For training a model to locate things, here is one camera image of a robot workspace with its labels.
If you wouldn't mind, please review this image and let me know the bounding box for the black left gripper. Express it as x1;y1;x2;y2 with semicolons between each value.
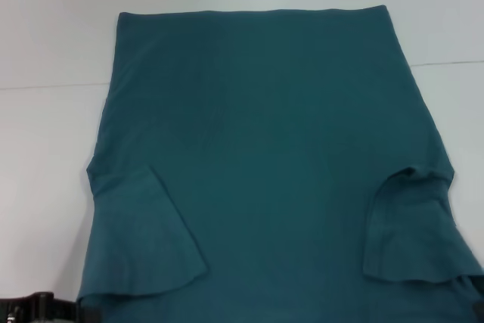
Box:
0;291;104;323

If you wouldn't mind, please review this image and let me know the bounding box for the blue-green shirt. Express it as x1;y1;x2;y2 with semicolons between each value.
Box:
75;5;484;323

